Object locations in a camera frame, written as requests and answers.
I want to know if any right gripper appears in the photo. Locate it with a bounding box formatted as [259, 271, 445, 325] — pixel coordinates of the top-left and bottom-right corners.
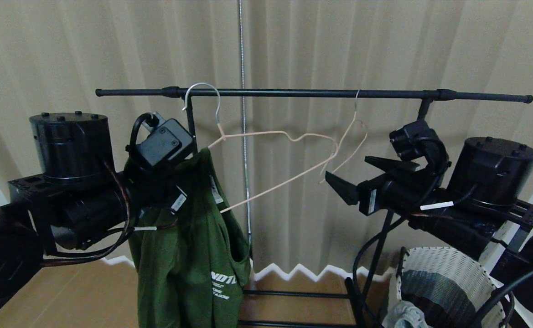
[325, 156, 499, 260]

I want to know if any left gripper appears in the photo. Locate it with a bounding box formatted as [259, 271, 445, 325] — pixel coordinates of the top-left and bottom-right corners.
[50, 171, 189, 251]

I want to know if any green printed shirt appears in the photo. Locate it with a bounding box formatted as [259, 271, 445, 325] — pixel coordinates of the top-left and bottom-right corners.
[127, 147, 252, 328]

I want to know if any pink clothes hanger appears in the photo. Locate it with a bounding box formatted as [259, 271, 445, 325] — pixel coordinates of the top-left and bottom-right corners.
[182, 82, 340, 214]
[319, 90, 368, 185]

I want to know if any black clothes rack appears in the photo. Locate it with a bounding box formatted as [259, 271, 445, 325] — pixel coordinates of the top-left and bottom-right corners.
[95, 87, 533, 328]

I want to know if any white laundry basket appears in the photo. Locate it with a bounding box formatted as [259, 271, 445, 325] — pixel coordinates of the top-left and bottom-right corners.
[387, 246, 515, 328]

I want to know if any beige curtain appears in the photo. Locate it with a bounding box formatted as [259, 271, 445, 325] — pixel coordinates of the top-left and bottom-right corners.
[0, 0, 533, 281]

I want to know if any pale grey garment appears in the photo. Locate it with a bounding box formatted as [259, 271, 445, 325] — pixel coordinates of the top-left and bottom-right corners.
[382, 301, 433, 328]

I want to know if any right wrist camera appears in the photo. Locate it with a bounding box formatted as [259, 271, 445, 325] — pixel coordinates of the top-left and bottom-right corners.
[388, 120, 450, 192]

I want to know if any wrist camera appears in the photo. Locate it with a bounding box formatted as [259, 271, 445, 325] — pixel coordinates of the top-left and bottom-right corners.
[388, 120, 450, 192]
[125, 112, 197, 176]

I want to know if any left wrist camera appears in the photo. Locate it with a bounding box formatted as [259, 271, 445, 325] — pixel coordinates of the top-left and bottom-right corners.
[125, 112, 197, 176]

